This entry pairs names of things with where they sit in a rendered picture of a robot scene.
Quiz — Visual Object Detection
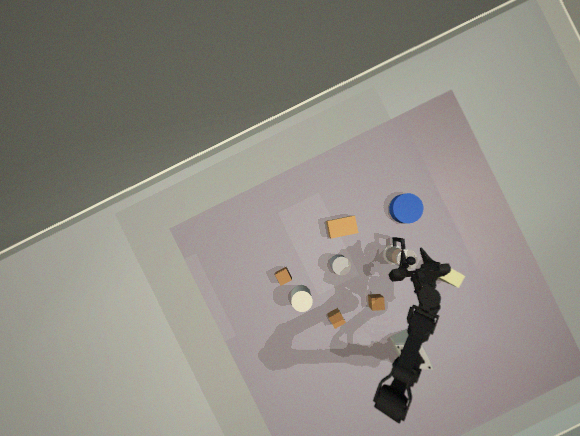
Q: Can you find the blue cylinder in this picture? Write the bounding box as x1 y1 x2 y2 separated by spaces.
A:
389 193 423 223

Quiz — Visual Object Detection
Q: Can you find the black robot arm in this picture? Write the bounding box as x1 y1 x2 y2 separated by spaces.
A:
373 263 441 424

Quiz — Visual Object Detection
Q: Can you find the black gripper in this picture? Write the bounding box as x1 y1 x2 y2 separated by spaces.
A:
388 247 451 295

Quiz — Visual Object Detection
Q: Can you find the glass french press with plunger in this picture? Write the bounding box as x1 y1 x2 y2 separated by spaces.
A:
383 237 417 270

